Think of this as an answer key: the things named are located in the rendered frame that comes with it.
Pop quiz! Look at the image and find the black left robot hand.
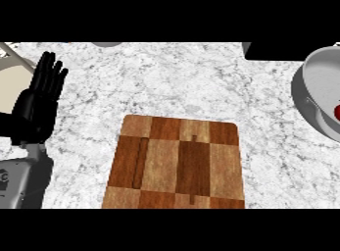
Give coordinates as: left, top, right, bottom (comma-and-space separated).
0, 51, 71, 147

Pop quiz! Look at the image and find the brown wooden cutting board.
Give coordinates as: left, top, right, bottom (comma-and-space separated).
100, 114, 245, 210

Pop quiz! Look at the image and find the black box appliance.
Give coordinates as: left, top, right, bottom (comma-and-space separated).
239, 41, 334, 62

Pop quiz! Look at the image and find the beige basin with grey rim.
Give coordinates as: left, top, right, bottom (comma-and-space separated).
0, 42, 37, 115

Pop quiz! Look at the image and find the grey round object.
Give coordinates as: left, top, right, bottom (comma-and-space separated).
90, 41, 122, 48

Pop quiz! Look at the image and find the grey metal pot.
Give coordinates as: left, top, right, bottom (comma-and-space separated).
291, 45, 340, 147

